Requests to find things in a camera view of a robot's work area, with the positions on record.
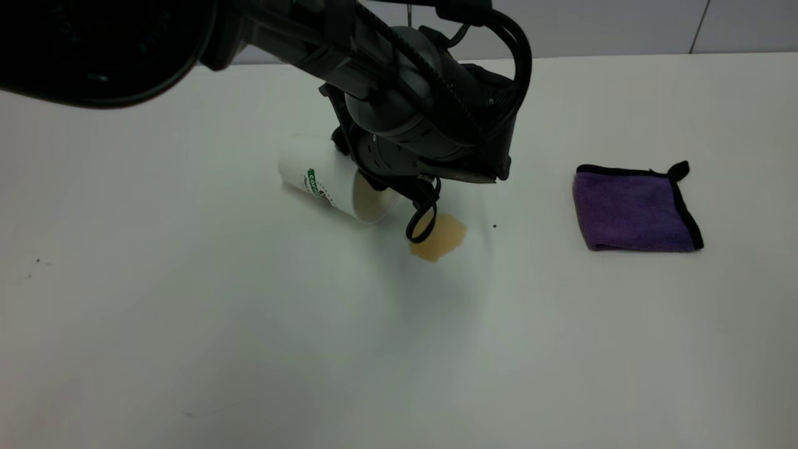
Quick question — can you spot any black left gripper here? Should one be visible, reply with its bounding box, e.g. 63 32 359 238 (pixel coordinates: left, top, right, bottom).
319 26 476 201

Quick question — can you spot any white paper coffee cup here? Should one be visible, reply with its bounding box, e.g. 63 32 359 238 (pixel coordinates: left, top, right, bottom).
277 134 400 225

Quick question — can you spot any purple cloth with black trim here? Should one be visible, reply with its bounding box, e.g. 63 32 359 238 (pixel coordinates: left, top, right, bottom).
573 161 705 253

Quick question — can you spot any brown coffee spill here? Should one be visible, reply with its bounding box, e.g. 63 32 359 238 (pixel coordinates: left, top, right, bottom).
408 212 468 263

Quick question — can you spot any thin black left cable loop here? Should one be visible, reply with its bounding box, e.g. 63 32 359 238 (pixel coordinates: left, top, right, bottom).
405 176 442 244

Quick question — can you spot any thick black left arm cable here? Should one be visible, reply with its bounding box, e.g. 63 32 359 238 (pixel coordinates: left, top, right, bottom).
436 0 534 143

